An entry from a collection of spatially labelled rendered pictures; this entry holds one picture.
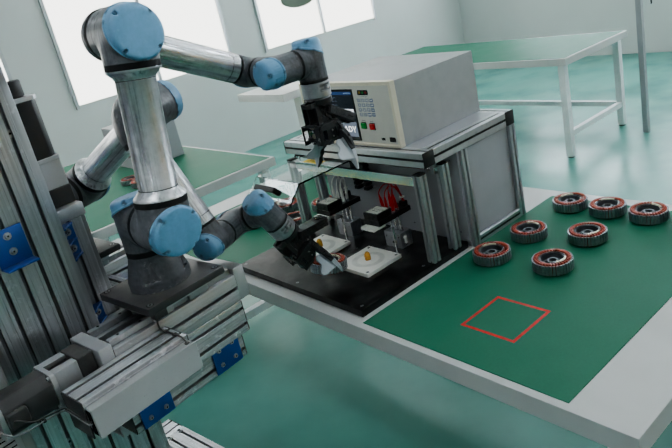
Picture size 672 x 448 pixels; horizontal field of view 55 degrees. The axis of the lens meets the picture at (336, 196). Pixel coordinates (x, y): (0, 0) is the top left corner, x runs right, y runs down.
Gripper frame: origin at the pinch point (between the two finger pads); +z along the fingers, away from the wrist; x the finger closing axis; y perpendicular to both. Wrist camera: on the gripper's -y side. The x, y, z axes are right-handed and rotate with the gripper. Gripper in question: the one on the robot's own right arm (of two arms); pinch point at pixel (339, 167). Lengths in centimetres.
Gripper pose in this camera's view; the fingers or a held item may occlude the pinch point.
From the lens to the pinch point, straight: 175.5
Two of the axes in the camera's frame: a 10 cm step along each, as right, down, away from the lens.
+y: -6.4, 3.8, -6.7
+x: 7.4, 0.6, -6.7
